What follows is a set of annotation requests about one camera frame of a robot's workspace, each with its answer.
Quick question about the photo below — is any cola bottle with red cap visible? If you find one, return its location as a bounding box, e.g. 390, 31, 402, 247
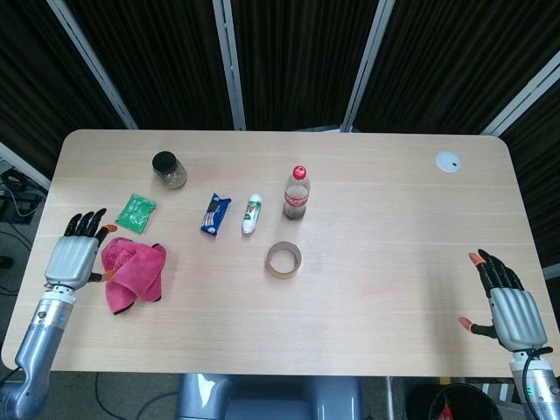
282, 164, 313, 220

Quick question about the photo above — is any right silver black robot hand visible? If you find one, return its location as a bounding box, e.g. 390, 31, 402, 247
458, 248, 549, 353

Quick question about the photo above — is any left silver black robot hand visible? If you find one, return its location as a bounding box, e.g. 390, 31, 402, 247
43, 207, 119, 291

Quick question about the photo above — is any green sachet packet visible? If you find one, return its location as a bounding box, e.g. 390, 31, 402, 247
114, 192, 158, 236

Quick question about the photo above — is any glass jar with black lid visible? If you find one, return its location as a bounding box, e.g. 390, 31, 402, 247
151, 150, 189, 191

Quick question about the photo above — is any black floor cable bundle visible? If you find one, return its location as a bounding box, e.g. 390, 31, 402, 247
0, 168, 46, 225

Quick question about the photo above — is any small white plastic bottle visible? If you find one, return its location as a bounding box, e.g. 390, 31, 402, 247
241, 193, 266, 237

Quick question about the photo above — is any black trash bin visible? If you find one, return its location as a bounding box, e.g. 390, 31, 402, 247
404, 382, 504, 420

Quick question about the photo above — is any pink cloth with black trim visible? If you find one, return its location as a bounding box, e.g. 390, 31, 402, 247
100, 236, 168, 314

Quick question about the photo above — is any blue cookie packet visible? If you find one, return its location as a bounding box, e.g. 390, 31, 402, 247
199, 192, 233, 239

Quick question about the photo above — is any white round cable grommet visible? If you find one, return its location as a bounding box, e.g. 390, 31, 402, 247
435, 150, 463, 173

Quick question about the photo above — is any grey metal partition post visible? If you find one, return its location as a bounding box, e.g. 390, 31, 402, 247
0, 142, 52, 190
46, 0, 139, 130
340, 0, 397, 133
479, 60, 560, 137
213, 0, 248, 131

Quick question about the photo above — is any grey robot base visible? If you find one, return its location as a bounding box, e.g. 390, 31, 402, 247
174, 374, 364, 420

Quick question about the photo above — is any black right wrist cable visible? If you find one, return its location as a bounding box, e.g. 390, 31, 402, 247
521, 345, 554, 420

